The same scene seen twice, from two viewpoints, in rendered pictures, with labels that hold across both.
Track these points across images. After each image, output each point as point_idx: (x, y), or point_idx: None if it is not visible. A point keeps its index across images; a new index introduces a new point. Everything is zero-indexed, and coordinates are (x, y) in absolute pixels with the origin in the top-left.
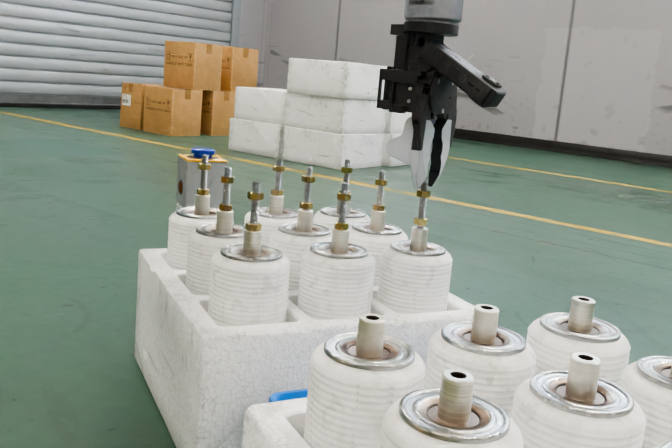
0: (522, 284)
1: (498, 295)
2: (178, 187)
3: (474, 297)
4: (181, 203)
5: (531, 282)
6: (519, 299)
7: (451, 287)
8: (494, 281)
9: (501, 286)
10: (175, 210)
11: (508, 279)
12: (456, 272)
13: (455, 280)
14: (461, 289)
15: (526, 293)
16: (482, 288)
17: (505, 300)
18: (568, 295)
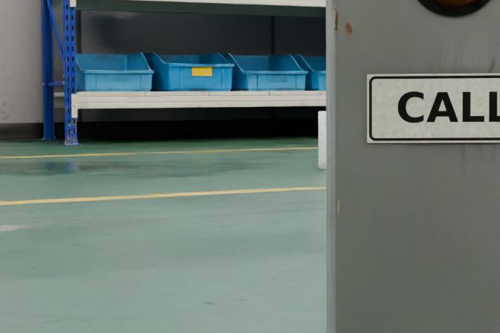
0: (216, 273)
1: (265, 295)
2: None
3: (266, 309)
4: (486, 62)
5: (210, 268)
6: (297, 289)
7: (191, 311)
8: (183, 282)
9: (216, 285)
10: (343, 134)
11: (180, 275)
12: (101, 291)
13: (150, 301)
14: (210, 307)
15: (267, 280)
16: (216, 296)
17: (297, 296)
18: (294, 265)
